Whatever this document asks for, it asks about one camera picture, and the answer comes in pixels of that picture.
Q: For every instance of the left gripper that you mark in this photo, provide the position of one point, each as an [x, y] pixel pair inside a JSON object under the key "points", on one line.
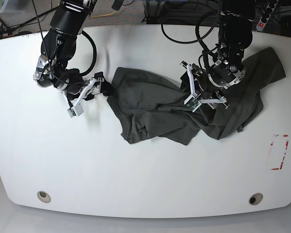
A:
{"points": [[198, 88]]}

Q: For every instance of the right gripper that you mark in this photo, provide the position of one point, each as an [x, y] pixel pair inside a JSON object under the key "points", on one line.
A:
{"points": [[100, 86]]}

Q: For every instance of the dark grey T-shirt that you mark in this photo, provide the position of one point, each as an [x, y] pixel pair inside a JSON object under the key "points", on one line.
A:
{"points": [[148, 105]]}

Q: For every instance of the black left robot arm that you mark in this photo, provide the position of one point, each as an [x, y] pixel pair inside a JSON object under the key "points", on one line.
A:
{"points": [[222, 66]]}

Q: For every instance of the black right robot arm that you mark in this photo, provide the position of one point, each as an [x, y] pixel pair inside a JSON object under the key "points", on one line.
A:
{"points": [[59, 46]]}

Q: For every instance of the red tape rectangle marking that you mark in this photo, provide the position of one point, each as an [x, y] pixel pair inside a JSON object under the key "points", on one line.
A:
{"points": [[277, 152]]}

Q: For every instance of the black tripod stand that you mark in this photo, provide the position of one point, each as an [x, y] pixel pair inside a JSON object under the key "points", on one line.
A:
{"points": [[15, 19]]}

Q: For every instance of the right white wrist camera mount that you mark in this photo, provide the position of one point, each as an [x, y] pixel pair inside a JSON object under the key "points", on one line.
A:
{"points": [[75, 108]]}

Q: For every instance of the white power strip red switch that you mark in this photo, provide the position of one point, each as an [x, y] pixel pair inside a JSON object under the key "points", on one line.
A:
{"points": [[266, 9]]}

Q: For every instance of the right table cable grommet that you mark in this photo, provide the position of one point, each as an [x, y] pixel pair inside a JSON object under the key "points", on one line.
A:
{"points": [[255, 199]]}

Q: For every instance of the table cable grommet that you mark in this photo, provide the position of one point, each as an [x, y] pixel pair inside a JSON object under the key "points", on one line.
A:
{"points": [[43, 197], [255, 199]]}

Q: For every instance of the left table cable grommet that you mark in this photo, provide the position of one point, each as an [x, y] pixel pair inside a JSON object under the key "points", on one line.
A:
{"points": [[43, 197]]}

